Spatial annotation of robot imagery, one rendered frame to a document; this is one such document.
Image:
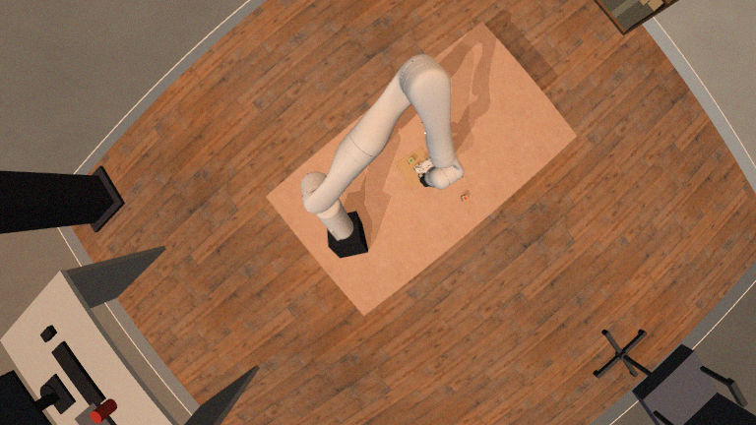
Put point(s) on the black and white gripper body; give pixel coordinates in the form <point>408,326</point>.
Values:
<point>424,168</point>

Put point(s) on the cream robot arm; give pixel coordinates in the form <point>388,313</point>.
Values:
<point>427,87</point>

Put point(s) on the tan square mat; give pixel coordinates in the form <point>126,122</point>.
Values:
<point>407,170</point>

